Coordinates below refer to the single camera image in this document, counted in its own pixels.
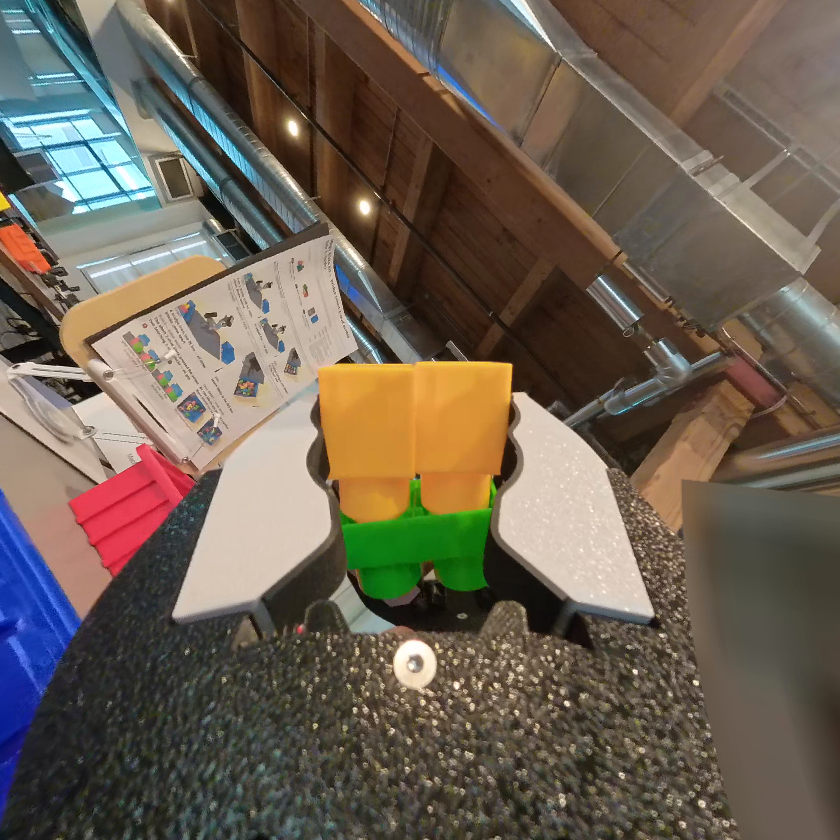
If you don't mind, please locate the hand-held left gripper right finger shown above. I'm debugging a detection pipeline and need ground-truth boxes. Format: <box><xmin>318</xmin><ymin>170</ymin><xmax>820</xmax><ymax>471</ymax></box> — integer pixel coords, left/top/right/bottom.
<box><xmin>484</xmin><ymin>391</ymin><xmax>658</xmax><ymax>636</ymax></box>

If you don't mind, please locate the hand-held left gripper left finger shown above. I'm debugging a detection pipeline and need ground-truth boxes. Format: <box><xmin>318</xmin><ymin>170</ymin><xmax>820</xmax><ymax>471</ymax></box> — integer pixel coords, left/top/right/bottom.
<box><xmin>171</xmin><ymin>395</ymin><xmax>370</xmax><ymax>636</ymax></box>

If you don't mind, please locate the yellow tall mega block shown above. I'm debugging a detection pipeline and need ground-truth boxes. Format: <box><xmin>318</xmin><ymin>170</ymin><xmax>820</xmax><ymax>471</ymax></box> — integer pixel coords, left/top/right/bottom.
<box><xmin>318</xmin><ymin>364</ymin><xmax>420</xmax><ymax>522</ymax></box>
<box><xmin>413</xmin><ymin>361</ymin><xmax>514</xmax><ymax>511</ymax></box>

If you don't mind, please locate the green two-stud mega block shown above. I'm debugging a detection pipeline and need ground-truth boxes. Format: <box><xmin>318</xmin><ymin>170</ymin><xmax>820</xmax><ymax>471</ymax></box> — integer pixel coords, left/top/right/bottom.
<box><xmin>339</xmin><ymin>478</ymin><xmax>496</xmax><ymax>599</ymax></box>

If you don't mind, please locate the blue plastic bin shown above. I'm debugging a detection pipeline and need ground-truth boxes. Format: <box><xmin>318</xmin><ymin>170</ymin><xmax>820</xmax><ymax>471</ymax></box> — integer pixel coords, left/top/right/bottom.
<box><xmin>0</xmin><ymin>489</ymin><xmax>83</xmax><ymax>795</ymax></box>

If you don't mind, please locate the red plastic bin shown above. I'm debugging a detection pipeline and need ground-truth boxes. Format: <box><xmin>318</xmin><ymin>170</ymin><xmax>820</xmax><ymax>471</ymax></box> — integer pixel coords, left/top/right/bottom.
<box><xmin>69</xmin><ymin>443</ymin><xmax>198</xmax><ymax>578</ymax></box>

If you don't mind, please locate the wooden support beam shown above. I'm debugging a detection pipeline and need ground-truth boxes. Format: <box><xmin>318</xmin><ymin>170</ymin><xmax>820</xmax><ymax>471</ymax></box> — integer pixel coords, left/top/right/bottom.
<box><xmin>630</xmin><ymin>377</ymin><xmax>756</xmax><ymax>514</ymax></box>

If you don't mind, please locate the metal conduit pipe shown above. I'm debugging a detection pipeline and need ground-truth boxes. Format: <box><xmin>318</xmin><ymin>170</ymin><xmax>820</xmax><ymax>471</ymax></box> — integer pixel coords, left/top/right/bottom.
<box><xmin>558</xmin><ymin>276</ymin><xmax>729</xmax><ymax>427</ymax></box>

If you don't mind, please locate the clear acrylic sheet stand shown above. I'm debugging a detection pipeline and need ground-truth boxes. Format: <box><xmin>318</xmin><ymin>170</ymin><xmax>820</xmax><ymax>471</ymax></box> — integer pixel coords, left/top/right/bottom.
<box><xmin>7</xmin><ymin>357</ymin><xmax>201</xmax><ymax>475</ymax></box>

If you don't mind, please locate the printed instruction sheet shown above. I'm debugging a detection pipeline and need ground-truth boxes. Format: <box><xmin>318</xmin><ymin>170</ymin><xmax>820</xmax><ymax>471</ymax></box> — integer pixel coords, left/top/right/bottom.
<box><xmin>88</xmin><ymin>226</ymin><xmax>358</xmax><ymax>470</ymax></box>

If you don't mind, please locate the plywood chair back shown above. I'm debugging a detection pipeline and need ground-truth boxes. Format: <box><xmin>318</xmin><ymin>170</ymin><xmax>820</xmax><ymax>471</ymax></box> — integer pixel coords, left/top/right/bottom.
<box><xmin>59</xmin><ymin>256</ymin><xmax>227</xmax><ymax>368</ymax></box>

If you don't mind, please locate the large paned window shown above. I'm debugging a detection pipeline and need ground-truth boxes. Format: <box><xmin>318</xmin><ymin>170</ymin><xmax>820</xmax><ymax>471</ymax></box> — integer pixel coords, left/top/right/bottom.
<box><xmin>0</xmin><ymin>98</ymin><xmax>160</xmax><ymax>216</ymax></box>

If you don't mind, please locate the round spiral metal duct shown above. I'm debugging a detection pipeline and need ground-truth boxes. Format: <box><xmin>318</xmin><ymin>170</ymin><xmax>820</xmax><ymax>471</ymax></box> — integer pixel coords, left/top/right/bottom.
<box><xmin>115</xmin><ymin>0</ymin><xmax>421</xmax><ymax>365</ymax></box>

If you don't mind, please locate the rectangular metal air duct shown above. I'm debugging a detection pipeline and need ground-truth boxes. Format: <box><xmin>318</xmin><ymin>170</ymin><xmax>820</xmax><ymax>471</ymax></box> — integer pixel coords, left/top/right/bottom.
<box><xmin>357</xmin><ymin>0</ymin><xmax>840</xmax><ymax>329</ymax></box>

